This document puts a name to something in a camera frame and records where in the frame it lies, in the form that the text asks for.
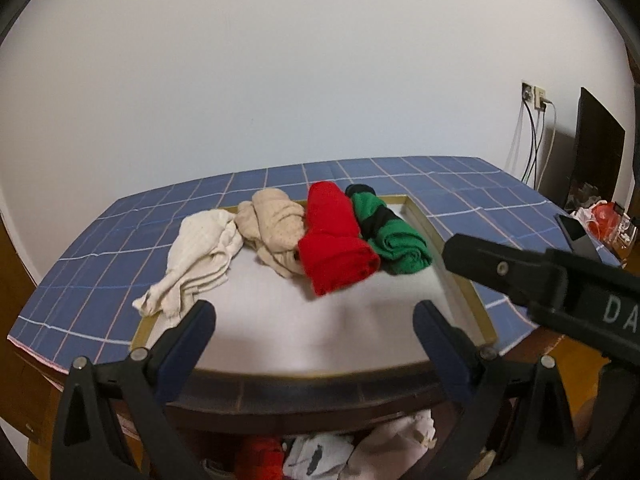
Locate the green black striped underwear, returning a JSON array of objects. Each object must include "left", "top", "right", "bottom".
[{"left": 345, "top": 184, "right": 433, "bottom": 275}]

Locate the white black-print underwear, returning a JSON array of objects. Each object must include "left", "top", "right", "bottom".
[{"left": 282, "top": 432, "right": 357, "bottom": 480}]

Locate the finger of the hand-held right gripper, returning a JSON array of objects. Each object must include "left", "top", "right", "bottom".
[{"left": 442, "top": 232, "right": 568, "bottom": 308}]

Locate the blue plaid tablecloth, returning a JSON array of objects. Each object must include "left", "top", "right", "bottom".
[{"left": 7, "top": 156, "right": 621, "bottom": 376}]

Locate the white charging cable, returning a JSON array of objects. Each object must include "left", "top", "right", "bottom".
[{"left": 540, "top": 100, "right": 558, "bottom": 187}]

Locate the black television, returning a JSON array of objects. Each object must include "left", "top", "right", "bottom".
[{"left": 565, "top": 86, "right": 627, "bottom": 211}]

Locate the white plastic bag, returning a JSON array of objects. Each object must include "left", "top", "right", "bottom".
[{"left": 572, "top": 205, "right": 601, "bottom": 227}]

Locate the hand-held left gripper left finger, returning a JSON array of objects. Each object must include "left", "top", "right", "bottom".
[{"left": 50, "top": 300, "right": 217, "bottom": 480}]

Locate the black smartphone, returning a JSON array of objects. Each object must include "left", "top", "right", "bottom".
[{"left": 555, "top": 213, "right": 599, "bottom": 262}]

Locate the dark wooden dresser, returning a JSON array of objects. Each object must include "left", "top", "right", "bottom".
[{"left": 10, "top": 330, "right": 616, "bottom": 480}]

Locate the beige dotted underwear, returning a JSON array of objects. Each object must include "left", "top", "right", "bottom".
[{"left": 235, "top": 189, "right": 307, "bottom": 279}]

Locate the bright red underwear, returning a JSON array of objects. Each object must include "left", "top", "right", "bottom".
[{"left": 298, "top": 181, "right": 381, "bottom": 297}]

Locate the white ribbed underwear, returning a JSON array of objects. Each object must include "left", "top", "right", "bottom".
[{"left": 132, "top": 210, "right": 244, "bottom": 323}]

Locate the black power cable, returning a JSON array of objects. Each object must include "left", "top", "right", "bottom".
[{"left": 521, "top": 99, "right": 546, "bottom": 185}]

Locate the pale pink underwear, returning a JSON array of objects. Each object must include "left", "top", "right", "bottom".
[{"left": 345, "top": 409, "right": 436, "bottom": 480}]

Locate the red plastic bag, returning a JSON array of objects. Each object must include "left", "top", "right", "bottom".
[{"left": 587, "top": 201, "right": 626, "bottom": 241}]

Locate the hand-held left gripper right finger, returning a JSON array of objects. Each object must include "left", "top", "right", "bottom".
[{"left": 414, "top": 300, "right": 581, "bottom": 480}]

